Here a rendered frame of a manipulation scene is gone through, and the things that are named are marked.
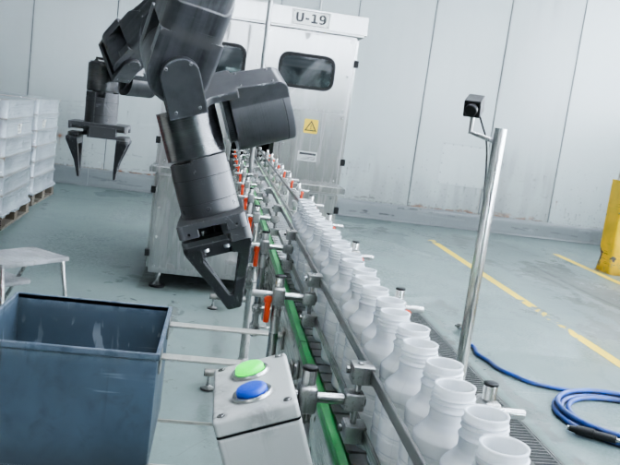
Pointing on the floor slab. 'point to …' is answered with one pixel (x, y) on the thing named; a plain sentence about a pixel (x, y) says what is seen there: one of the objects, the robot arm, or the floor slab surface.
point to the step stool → (16, 257)
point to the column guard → (611, 234)
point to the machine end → (300, 72)
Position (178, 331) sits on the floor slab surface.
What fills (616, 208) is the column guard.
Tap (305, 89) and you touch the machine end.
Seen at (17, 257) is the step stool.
